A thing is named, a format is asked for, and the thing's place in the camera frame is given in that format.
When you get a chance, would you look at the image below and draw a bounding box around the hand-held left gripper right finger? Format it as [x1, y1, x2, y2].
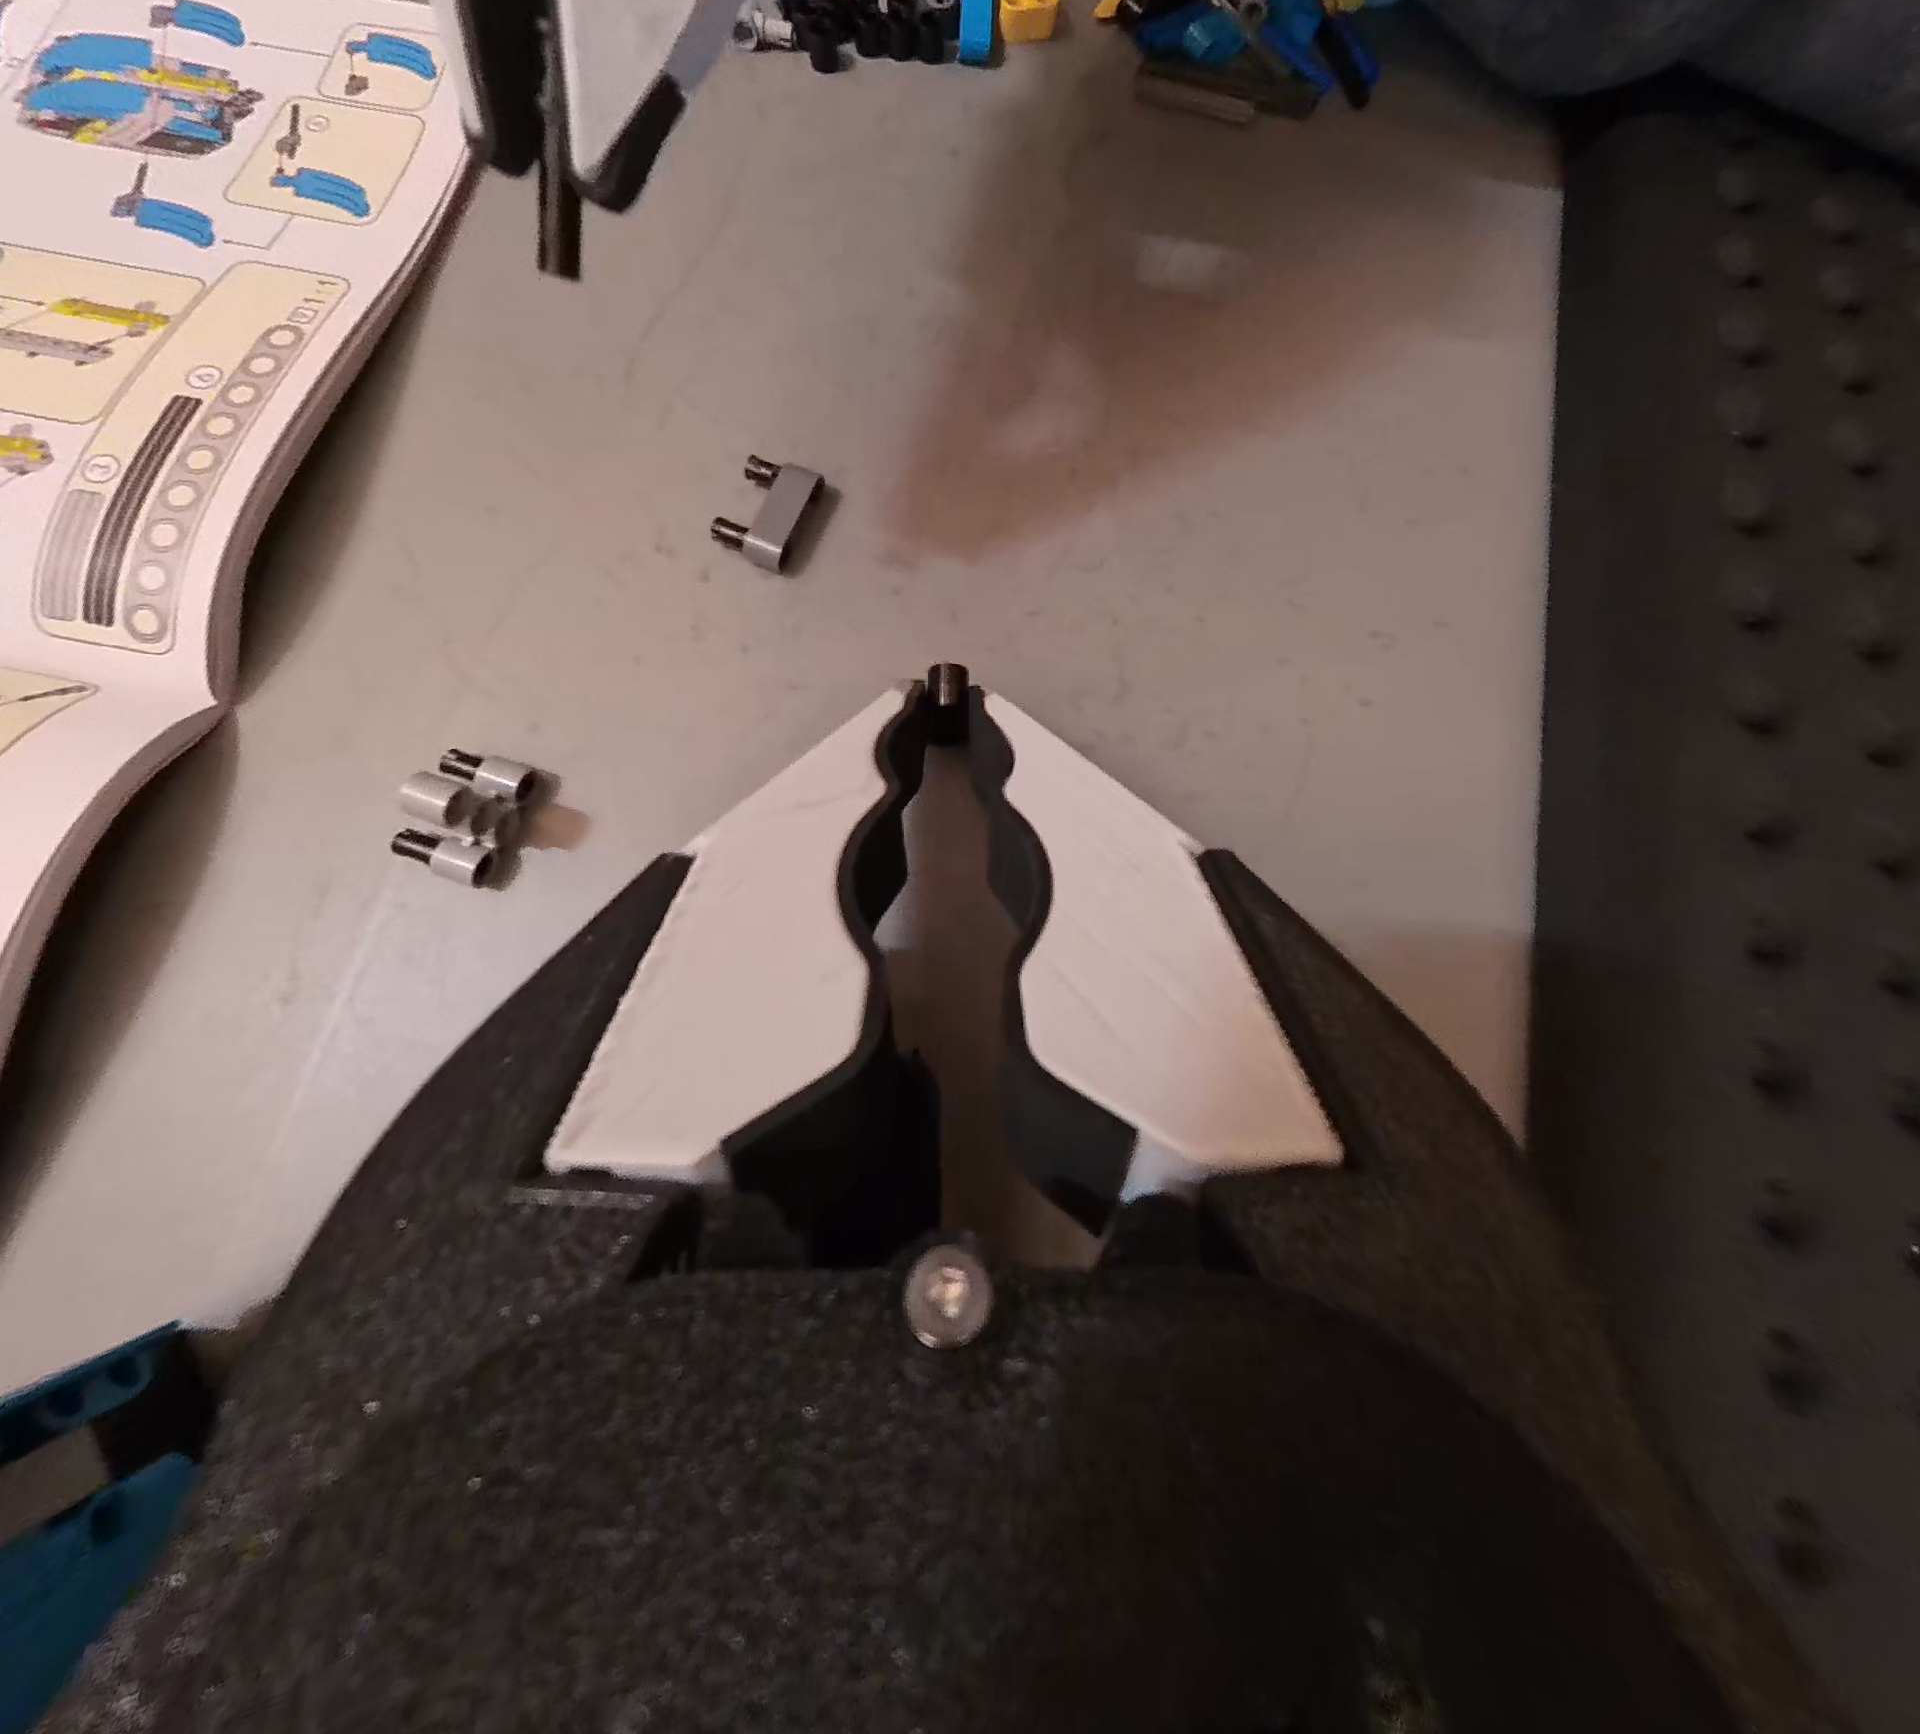
[973, 687, 1347, 1188]

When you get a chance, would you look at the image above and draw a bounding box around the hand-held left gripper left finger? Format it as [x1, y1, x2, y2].
[541, 684, 919, 1184]

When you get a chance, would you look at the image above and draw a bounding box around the grey beam with holes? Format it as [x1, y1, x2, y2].
[390, 745, 541, 892]

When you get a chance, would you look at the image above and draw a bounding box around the building instruction booklet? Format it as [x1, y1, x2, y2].
[0, 0, 485, 1061]

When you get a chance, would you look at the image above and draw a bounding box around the small grey connector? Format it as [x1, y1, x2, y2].
[709, 452, 829, 579]

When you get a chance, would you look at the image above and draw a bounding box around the grey desk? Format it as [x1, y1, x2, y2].
[0, 0, 1568, 1467]

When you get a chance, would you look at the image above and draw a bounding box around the grey blue toy robot body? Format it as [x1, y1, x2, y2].
[0, 1321, 207, 1675]

